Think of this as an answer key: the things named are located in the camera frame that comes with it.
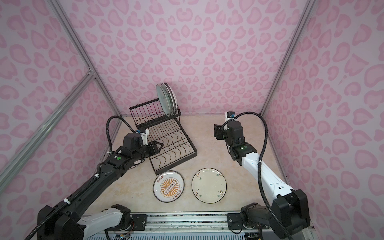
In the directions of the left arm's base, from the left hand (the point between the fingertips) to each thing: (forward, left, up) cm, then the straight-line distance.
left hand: (162, 144), depth 79 cm
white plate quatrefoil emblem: (+21, -4, +14) cm, 25 cm away
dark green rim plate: (+21, -6, +14) cm, 26 cm away
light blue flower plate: (+31, +3, +5) cm, 32 cm away
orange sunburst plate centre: (-16, -2, -19) cm, 25 cm away
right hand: (+9, -31, +5) cm, 33 cm away
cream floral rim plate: (-15, -25, -18) cm, 35 cm away
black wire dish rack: (+11, -5, -18) cm, 22 cm away
